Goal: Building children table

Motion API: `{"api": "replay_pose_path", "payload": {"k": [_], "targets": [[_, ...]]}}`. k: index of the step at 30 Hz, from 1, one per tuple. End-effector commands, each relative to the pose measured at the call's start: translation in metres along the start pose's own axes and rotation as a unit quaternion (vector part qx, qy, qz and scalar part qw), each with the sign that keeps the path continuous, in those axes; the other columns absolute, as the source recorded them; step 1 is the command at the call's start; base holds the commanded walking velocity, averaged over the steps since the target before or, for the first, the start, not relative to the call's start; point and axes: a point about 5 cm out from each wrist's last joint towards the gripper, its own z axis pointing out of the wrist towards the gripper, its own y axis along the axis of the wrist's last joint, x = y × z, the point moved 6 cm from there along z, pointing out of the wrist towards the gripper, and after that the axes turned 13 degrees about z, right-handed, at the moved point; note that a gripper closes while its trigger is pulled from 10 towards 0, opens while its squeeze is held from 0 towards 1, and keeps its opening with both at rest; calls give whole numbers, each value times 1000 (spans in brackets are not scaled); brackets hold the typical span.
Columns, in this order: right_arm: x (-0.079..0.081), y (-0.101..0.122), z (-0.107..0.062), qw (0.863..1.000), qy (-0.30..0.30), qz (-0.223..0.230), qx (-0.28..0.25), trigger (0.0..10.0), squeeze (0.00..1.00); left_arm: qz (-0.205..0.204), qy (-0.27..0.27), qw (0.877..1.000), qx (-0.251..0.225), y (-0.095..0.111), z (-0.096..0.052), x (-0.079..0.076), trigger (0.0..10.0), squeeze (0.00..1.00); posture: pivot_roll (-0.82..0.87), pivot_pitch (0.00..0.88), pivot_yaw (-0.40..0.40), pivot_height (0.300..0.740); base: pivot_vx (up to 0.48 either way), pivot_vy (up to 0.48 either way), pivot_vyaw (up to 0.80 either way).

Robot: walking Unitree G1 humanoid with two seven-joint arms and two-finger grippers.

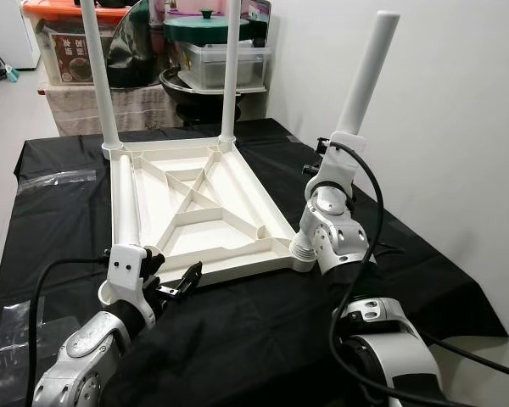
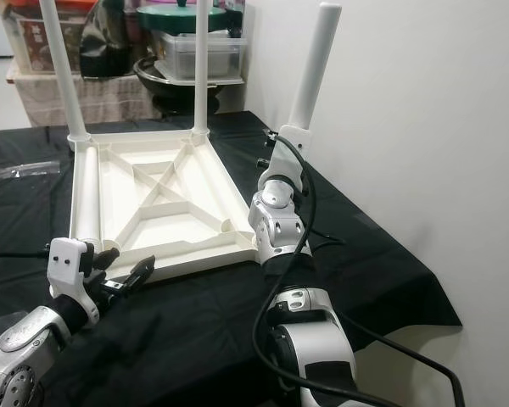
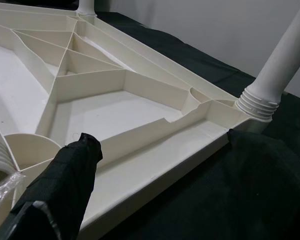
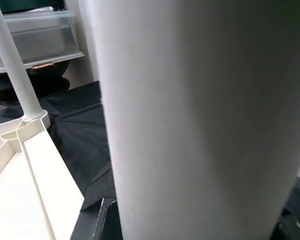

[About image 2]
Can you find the white plastic children table top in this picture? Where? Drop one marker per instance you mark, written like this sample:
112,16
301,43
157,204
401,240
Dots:
187,186

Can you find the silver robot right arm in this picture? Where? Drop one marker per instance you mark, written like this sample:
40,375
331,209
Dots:
280,229

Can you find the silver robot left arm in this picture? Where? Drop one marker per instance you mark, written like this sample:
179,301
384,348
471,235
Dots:
25,348

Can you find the black tablecloth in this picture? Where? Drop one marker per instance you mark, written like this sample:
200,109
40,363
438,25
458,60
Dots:
204,339

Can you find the black wok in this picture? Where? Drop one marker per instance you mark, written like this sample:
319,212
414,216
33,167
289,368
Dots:
170,91

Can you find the clear tape strip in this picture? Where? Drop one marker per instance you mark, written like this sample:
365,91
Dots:
21,171

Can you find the clear plastic storage bin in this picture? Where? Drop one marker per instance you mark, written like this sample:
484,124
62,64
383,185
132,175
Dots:
178,58

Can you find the black framed tablet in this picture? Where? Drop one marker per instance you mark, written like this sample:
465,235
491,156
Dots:
235,6

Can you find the dark green pot lid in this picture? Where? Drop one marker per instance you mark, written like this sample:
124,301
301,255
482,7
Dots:
174,19

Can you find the patterned cloth covered table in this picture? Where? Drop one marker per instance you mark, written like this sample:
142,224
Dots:
42,100

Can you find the pink plastic container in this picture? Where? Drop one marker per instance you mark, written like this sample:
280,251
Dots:
161,4

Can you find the orange lid storage box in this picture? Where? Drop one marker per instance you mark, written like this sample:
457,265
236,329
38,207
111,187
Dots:
34,42

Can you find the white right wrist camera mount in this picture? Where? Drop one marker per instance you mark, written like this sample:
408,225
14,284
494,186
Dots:
288,157

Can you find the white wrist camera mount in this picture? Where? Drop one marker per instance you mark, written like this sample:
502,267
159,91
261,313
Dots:
288,157
72,263

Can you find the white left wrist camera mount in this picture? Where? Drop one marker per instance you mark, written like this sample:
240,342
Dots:
72,263

